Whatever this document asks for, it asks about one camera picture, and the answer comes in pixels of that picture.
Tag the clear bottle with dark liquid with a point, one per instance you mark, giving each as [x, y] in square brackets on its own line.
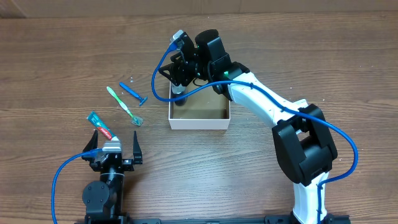
[177, 92]

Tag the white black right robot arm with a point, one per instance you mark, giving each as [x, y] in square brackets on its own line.
[304, 147]

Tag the green red toothpaste tube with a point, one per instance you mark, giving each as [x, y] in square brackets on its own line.
[98, 123]

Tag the white cardboard box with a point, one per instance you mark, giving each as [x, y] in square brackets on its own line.
[204, 110]

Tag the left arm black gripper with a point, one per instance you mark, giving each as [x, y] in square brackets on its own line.
[128, 163]

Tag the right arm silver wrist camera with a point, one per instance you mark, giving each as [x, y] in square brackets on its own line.
[176, 36]

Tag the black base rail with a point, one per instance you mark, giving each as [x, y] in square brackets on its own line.
[268, 219]

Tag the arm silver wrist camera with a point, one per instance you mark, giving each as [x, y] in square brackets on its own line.
[176, 36]
[112, 147]

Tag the green toothbrush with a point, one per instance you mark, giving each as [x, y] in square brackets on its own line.
[136, 120]

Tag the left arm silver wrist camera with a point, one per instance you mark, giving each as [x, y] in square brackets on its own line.
[112, 147]

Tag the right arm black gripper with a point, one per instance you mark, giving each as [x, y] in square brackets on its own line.
[185, 74]

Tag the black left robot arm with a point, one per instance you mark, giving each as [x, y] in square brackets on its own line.
[104, 198]

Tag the blue disposable razor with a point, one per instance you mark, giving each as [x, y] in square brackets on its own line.
[137, 96]

